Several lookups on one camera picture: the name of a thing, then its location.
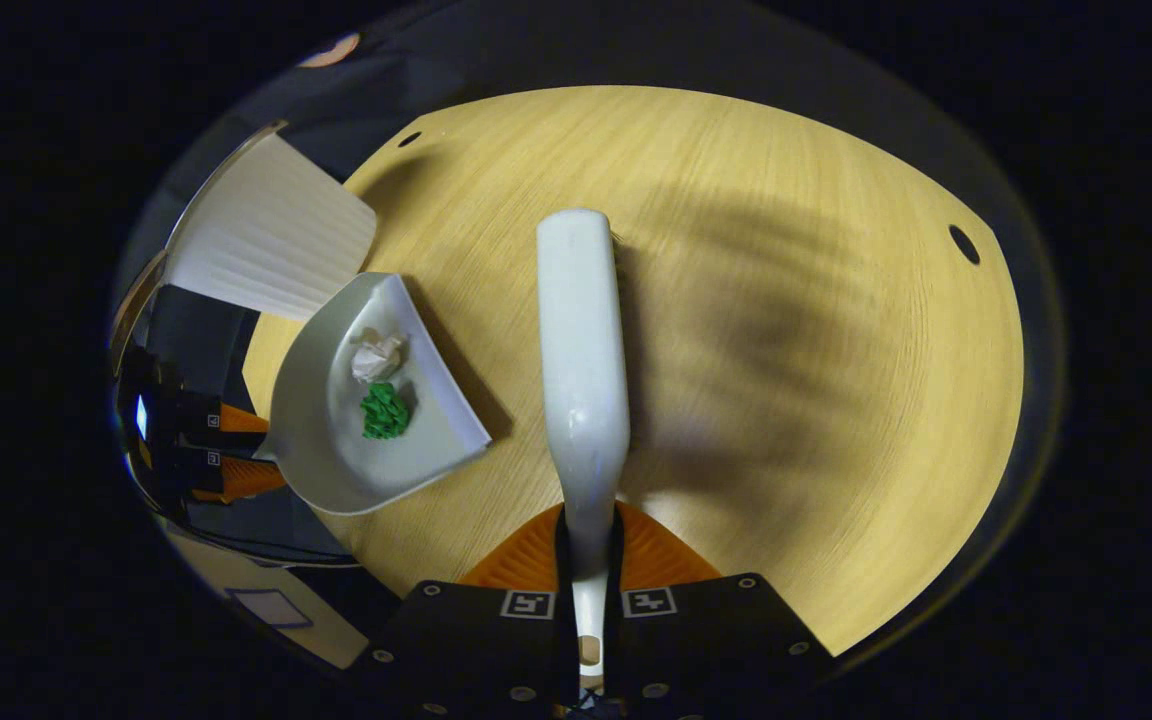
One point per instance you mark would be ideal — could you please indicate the white paper ball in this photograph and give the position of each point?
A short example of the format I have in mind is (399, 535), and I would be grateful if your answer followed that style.
(376, 355)

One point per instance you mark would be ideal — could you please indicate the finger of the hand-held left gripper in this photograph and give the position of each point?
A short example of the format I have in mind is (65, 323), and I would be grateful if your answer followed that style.
(231, 477)
(221, 417)

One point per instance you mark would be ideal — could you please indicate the small white broom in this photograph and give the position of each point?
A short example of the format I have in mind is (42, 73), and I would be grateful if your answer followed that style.
(581, 330)

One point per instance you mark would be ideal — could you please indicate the beige floor board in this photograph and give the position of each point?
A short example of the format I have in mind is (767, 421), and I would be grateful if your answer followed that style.
(331, 640)

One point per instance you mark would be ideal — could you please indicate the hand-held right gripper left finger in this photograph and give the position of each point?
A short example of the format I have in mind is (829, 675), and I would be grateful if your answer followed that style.
(476, 650)

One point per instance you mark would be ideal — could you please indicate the white dustpan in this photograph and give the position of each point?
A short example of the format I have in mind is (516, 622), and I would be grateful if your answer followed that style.
(316, 430)

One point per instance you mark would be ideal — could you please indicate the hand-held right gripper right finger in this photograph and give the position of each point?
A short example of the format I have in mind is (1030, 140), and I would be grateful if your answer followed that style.
(706, 650)

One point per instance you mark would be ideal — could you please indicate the green paper ball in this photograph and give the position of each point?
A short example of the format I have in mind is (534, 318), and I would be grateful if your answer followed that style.
(384, 412)

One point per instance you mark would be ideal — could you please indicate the white ribbed garbage bin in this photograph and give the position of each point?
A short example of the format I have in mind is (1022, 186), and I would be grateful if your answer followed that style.
(266, 240)

